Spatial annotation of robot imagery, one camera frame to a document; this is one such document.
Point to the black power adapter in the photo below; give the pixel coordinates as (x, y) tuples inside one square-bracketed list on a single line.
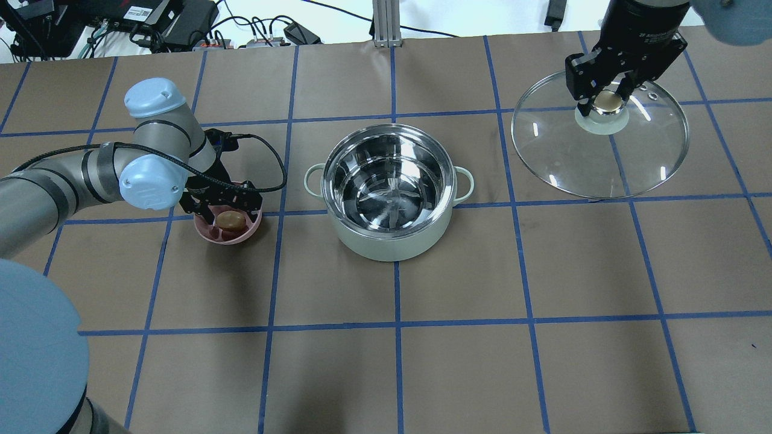
[(555, 14)]

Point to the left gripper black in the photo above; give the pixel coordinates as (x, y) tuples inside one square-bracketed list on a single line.
[(205, 194)]

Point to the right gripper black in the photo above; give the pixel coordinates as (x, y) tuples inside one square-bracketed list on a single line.
[(646, 31)]

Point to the black power brick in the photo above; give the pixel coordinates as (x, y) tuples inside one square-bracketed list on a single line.
[(300, 35)]

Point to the glass pot lid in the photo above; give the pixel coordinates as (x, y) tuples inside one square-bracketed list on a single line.
[(622, 148)]

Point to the black device box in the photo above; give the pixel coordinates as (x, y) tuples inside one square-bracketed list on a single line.
[(44, 29)]

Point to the aluminium frame post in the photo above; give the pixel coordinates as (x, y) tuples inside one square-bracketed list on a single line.
[(386, 24)]

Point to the pale green steel pot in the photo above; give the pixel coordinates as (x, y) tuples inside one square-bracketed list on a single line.
[(389, 191)]

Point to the pink bowl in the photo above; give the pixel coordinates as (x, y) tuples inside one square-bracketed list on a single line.
[(232, 238)]

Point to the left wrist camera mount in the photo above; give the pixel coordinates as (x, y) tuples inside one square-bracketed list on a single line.
[(222, 141)]

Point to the brown egg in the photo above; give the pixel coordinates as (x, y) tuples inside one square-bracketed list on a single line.
[(231, 221)]

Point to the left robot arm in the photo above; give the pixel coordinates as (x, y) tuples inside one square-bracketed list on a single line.
[(170, 161)]

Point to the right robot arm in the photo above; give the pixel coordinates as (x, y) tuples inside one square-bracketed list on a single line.
[(736, 23)]

